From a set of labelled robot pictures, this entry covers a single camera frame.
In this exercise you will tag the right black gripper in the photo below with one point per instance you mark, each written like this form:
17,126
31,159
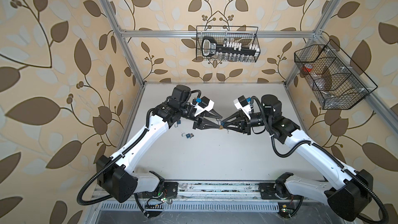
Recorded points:
243,126

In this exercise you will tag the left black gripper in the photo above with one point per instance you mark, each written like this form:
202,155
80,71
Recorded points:
202,124

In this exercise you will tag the blue padlock with keys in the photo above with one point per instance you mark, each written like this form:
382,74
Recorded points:
188,136

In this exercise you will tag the blue padlock shackle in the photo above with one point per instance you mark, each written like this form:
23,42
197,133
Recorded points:
220,124

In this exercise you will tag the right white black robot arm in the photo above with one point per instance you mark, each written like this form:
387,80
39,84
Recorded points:
345,190

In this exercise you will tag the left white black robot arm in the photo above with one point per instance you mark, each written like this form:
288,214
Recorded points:
117,175

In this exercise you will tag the black socket tool set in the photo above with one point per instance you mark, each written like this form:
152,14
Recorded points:
209,47

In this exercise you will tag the red item in basket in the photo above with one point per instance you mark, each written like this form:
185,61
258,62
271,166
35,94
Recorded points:
307,68

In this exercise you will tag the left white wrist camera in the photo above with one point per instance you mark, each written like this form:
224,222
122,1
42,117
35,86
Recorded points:
203,105

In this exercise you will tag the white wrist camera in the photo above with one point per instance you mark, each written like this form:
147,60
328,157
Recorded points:
203,105
244,104

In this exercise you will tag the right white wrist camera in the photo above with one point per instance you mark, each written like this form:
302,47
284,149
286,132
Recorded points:
244,104

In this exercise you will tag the back black wire basket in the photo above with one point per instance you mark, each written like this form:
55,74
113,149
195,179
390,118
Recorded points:
243,34

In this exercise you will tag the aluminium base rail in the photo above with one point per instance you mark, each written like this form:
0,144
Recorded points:
206,197

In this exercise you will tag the side black wire basket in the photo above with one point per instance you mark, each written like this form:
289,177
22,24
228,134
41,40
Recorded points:
337,80

